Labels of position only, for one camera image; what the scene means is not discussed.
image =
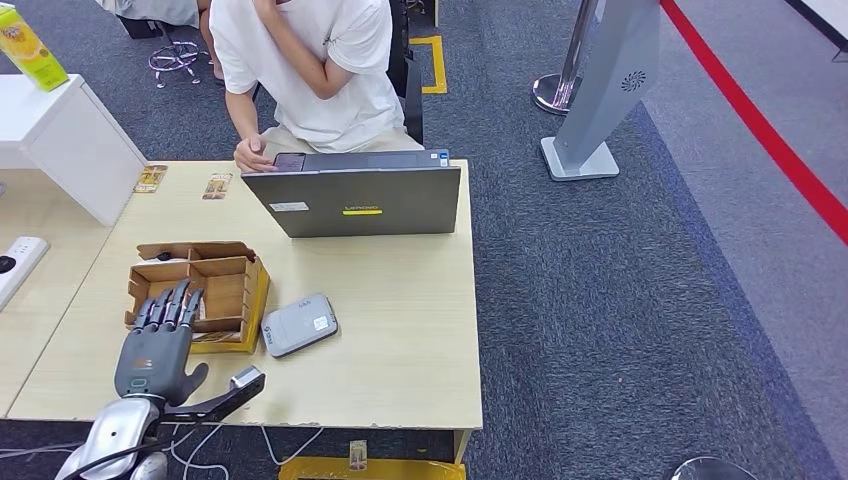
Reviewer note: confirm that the grey kiosk stand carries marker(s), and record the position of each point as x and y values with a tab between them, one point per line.
604	86

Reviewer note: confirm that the cardboard divider box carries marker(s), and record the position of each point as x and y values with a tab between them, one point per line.
228	291

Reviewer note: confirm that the black plug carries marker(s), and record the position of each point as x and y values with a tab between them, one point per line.
6	264

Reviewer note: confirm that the chrome stanchion pole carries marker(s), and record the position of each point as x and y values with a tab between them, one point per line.
560	91

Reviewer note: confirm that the person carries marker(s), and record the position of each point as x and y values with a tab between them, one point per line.
208	40
324	79

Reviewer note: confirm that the person's left forearm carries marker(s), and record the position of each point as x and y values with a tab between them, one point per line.
301	56

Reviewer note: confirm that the chrome stool base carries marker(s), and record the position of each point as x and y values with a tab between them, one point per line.
175	58

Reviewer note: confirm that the person's right forearm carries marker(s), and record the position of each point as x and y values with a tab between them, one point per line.
244	116

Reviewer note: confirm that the patterned ID card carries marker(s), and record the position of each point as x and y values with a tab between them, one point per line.
217	187

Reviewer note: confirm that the chrome stanchion base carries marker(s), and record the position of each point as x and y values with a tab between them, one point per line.
712	470

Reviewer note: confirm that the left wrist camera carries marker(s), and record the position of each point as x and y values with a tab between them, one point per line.
245	381

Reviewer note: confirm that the white power strip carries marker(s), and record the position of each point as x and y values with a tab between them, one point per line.
23	265

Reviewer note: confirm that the person's right hand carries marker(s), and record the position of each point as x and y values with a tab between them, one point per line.
253	158

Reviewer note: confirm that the grey card reader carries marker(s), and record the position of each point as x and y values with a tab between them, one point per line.
298	326

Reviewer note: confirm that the dark smartphone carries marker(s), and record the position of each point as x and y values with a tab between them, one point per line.
289	162

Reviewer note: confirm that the yellow-green drink carton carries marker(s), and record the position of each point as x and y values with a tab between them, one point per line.
30	50

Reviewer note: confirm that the white shelf unit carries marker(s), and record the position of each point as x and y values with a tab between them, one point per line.
73	136

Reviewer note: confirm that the wooden table leg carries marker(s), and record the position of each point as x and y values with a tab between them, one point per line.
464	444

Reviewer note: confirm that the patterned card stack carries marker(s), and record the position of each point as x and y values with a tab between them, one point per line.
215	337

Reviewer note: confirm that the grey Lenovo laptop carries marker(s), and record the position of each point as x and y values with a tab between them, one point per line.
361	199

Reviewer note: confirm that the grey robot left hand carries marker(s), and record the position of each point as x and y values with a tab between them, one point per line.
156	358

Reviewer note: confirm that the white room key cards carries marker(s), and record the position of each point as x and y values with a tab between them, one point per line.
202	308

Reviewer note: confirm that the black office chair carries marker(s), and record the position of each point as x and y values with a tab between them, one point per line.
414	99

